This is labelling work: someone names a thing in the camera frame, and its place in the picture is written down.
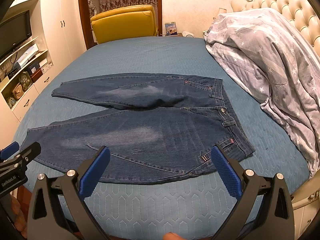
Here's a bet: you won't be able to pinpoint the dark blue denim jeans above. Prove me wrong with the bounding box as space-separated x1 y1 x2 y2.
22 73 254 185

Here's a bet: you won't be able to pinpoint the person's right hand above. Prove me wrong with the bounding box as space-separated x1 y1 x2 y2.
163 232 185 240

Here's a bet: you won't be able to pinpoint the blue quilted bed cover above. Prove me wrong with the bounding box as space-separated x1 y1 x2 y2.
15 37 309 239

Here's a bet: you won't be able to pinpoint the brown bag on shelf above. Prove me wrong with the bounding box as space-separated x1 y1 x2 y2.
18 71 33 92

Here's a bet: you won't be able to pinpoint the white books on shelf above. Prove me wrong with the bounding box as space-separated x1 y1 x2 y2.
16 44 39 68

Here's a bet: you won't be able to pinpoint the black flat television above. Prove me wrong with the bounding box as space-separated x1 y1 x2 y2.
0 10 32 59

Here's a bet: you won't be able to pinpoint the grey star pattern duvet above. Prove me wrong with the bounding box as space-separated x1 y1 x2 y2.
204 8 319 176

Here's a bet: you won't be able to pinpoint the yellow leather armchair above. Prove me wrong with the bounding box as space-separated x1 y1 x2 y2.
91 4 158 44

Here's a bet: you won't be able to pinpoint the small picture box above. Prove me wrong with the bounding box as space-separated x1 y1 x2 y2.
165 22 177 36

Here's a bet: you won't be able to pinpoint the cream tufted headboard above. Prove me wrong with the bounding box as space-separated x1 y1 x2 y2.
231 0 320 54

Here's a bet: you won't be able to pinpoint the cream wall cabinet unit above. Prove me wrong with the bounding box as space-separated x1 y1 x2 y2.
1 0 86 148

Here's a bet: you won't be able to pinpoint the brown wooden door frame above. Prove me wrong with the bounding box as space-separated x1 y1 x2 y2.
78 0 163 49

